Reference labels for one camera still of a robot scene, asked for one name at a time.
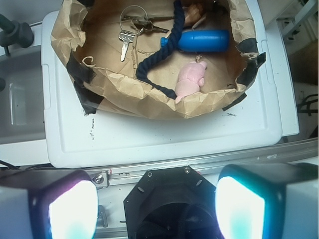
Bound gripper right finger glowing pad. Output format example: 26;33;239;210
215;163;319;239

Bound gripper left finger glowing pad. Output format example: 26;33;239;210
0;169;98;239

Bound white plastic bin lid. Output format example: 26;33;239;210
41;11;282;168

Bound clear plastic bin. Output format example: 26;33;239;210
0;52;45;144

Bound pink pig toy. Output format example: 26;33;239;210
175;61;207;104

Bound brown paper bag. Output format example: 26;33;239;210
51;0;266;120

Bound black clamp knob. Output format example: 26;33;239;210
0;14;34;57

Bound blue plastic bottle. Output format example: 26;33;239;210
174;29;230;52

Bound brown seashell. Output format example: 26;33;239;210
182;3;206;28

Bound aluminium rail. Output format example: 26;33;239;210
85;137;319;188

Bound silver keys on ring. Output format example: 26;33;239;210
119;5;174;62

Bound dark blue rope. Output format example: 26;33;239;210
136;0;186;102

